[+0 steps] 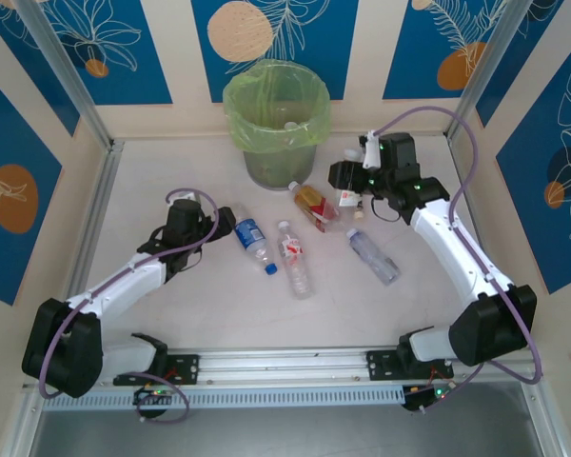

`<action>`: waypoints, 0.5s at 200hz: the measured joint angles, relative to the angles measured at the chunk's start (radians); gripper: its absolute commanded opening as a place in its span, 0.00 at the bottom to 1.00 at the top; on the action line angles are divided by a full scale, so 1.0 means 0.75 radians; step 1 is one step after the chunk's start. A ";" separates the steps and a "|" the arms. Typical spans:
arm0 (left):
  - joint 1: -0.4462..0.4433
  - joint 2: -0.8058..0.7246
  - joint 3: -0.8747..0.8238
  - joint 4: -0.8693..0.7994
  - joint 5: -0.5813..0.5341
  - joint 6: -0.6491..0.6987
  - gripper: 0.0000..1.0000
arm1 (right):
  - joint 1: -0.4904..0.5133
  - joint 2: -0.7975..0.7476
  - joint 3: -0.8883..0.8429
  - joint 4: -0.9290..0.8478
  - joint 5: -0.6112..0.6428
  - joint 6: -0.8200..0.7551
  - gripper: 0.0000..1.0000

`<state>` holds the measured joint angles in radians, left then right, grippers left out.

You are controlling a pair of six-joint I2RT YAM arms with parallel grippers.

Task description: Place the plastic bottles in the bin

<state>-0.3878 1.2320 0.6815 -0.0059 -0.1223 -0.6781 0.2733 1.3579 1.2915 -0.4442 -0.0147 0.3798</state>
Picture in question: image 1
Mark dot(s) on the left controller board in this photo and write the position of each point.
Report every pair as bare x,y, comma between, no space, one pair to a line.
154,394

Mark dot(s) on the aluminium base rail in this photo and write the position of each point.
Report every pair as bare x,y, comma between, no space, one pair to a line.
285,364

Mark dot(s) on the aluminium right table rail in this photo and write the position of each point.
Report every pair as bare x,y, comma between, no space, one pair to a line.
459,162

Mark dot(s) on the small beige bottle cap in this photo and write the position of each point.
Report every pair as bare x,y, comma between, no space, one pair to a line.
360,215

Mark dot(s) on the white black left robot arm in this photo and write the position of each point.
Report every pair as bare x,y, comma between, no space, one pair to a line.
124,281

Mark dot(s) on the aluminium left frame post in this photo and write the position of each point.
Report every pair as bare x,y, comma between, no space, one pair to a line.
66,71

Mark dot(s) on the blue label plastic bottle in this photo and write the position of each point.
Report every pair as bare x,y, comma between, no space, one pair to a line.
248,233

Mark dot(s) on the aluminium frame post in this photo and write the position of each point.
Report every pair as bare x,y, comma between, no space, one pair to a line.
483,71
66,71

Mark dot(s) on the grey round waste bin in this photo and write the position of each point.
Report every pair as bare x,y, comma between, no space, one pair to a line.
281,166

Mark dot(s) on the right controller board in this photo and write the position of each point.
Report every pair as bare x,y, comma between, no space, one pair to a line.
421,397

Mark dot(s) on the green plastic bin liner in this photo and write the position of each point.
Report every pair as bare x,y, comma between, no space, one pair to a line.
240,109

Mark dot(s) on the aluminium right frame post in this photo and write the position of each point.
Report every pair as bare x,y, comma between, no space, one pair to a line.
483,71

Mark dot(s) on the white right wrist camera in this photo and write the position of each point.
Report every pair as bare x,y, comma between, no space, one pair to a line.
371,152

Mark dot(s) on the grey steel sheet panel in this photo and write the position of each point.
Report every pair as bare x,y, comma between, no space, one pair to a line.
285,435

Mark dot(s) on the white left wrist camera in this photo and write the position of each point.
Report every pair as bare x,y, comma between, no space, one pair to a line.
188,195

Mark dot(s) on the amber liquid plastic bottle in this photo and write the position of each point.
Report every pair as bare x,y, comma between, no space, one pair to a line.
309,200

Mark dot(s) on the aluminium left table rail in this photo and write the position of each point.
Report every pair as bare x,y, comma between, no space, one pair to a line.
97,200

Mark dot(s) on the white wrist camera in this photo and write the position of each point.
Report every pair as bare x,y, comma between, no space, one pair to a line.
371,152
188,195

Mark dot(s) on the bluish clear plastic bottle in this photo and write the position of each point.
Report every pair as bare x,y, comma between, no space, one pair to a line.
373,257

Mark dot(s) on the controller board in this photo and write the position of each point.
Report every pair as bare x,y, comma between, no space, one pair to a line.
154,394
421,397

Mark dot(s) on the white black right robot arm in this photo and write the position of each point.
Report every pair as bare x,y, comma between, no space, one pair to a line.
438,238

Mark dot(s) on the clear bottle red print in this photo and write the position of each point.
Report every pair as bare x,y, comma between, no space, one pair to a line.
295,266

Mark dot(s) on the aluminium table rail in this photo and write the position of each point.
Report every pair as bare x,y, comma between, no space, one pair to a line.
459,162
97,200

